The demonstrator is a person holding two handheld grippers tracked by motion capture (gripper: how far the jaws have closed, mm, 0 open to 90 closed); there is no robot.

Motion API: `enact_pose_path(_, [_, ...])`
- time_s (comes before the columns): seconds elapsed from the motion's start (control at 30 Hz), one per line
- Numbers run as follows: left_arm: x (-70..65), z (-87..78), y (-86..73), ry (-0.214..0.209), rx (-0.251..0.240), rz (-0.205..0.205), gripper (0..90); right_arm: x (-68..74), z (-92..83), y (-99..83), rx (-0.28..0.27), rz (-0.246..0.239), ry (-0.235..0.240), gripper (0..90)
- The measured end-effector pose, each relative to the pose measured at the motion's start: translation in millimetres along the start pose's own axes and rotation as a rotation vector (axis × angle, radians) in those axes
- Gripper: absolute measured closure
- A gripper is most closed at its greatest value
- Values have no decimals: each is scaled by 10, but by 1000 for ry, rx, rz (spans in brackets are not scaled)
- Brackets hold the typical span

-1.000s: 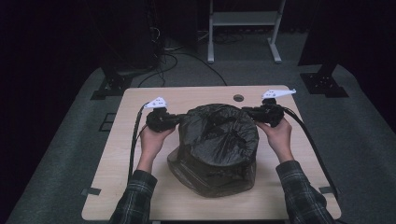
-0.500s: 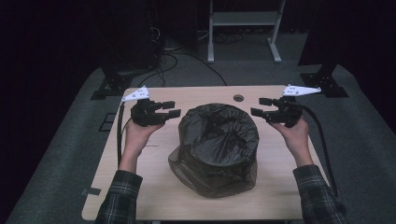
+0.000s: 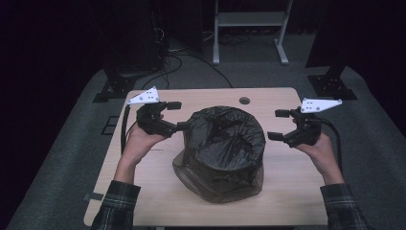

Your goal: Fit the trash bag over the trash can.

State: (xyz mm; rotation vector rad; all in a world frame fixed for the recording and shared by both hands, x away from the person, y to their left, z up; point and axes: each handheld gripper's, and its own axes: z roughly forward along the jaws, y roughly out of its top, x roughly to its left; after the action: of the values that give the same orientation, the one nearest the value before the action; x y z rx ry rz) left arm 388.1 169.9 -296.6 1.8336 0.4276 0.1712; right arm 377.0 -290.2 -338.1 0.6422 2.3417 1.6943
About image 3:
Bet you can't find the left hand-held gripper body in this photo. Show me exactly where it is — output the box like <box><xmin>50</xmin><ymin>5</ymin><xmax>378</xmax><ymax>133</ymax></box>
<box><xmin>125</xmin><ymin>85</ymin><xmax>178</xmax><ymax>139</ymax></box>

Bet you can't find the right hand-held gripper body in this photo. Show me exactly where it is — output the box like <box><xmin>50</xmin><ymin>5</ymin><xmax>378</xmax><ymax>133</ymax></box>
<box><xmin>282</xmin><ymin>97</ymin><xmax>344</xmax><ymax>149</ymax></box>

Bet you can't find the black plastic garbage bag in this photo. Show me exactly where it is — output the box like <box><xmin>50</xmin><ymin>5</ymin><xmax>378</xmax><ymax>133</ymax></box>
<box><xmin>171</xmin><ymin>105</ymin><xmax>267</xmax><ymax>205</ymax></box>

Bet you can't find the person's left hand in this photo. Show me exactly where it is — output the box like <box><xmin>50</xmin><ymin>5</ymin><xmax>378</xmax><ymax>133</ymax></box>
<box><xmin>119</xmin><ymin>124</ymin><xmax>168</xmax><ymax>168</ymax></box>

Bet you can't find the person's right hand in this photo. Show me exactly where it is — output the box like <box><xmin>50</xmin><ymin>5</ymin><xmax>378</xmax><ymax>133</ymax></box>
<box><xmin>294</xmin><ymin>131</ymin><xmax>345</xmax><ymax>186</ymax></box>

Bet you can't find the black tape floor marking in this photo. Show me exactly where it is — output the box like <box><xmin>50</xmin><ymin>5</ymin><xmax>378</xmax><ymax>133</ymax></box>
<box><xmin>101</xmin><ymin>115</ymin><xmax>120</xmax><ymax>136</ymax></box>

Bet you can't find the black stand base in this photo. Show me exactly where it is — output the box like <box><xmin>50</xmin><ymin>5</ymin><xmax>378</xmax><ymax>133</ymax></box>
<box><xmin>92</xmin><ymin>60</ymin><xmax>138</xmax><ymax>104</ymax></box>
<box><xmin>306</xmin><ymin>63</ymin><xmax>358</xmax><ymax>102</ymax></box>

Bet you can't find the grey tape strip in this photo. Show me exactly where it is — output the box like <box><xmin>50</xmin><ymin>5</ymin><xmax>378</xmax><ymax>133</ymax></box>
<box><xmin>83</xmin><ymin>192</ymin><xmax>105</xmax><ymax>202</ymax></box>

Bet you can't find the right hand-held gripper cable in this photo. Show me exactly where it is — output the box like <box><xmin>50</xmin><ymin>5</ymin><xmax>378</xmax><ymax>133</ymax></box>
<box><xmin>319</xmin><ymin>117</ymin><xmax>345</xmax><ymax>175</ymax></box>

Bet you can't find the black floor cable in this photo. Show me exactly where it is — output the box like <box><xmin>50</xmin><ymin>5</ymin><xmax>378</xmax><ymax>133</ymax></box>
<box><xmin>141</xmin><ymin>52</ymin><xmax>234</xmax><ymax>91</ymax></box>

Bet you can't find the white metal stand frame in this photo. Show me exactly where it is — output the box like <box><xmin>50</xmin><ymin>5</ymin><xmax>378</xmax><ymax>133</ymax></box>
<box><xmin>213</xmin><ymin>0</ymin><xmax>294</xmax><ymax>66</ymax></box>

